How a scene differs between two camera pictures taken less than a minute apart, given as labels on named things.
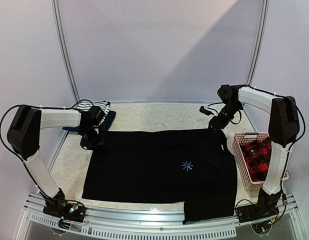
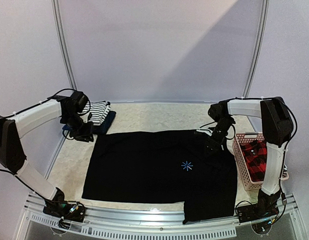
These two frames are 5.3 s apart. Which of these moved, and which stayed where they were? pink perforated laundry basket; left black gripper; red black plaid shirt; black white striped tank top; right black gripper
Moved: left black gripper; right black gripper
Stayed: red black plaid shirt; black white striped tank top; pink perforated laundry basket
